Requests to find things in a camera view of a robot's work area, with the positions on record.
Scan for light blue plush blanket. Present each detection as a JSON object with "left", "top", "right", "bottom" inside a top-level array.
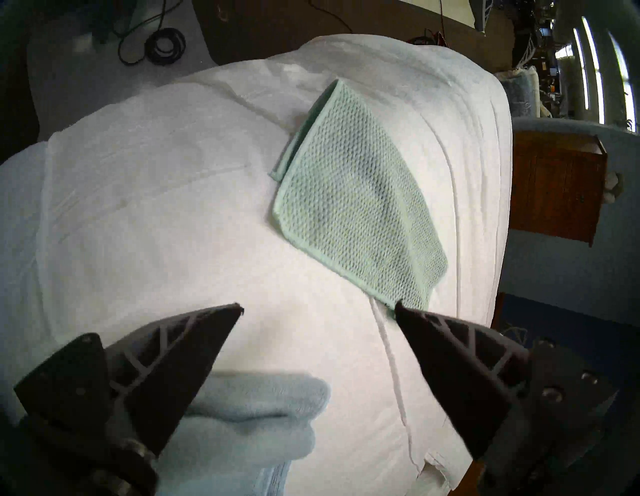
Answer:
[{"left": 497, "top": 67, "right": 543, "bottom": 118}]

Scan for red floor cables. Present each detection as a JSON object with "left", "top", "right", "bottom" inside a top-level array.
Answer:
[{"left": 407, "top": 27, "right": 451, "bottom": 48}]

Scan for small white potted plant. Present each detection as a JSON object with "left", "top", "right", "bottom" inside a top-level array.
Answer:
[{"left": 602, "top": 170, "right": 625, "bottom": 205}]

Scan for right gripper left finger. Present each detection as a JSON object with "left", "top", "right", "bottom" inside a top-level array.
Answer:
[{"left": 14, "top": 303, "right": 245, "bottom": 496}]

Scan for mint green waffle towel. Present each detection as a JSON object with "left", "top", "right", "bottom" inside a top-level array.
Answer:
[{"left": 270, "top": 78, "right": 449, "bottom": 312}]

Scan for tall brown wooden dresser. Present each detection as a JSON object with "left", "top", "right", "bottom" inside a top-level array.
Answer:
[{"left": 509, "top": 131, "right": 610, "bottom": 247}]

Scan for black coiled cable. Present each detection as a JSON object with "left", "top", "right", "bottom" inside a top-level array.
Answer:
[{"left": 112, "top": 0, "right": 187, "bottom": 66}]

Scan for white bed comforter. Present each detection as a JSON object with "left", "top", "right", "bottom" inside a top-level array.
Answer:
[{"left": 0, "top": 34, "right": 514, "bottom": 496}]

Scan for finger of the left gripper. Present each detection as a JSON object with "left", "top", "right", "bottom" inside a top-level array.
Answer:
[{"left": 469, "top": 0, "right": 493, "bottom": 33}]

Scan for light blue hand towel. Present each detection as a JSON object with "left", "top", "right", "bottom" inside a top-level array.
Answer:
[{"left": 155, "top": 370, "right": 332, "bottom": 496}]

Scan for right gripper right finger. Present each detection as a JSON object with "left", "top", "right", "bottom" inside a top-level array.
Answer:
[{"left": 394, "top": 300, "right": 621, "bottom": 493}]

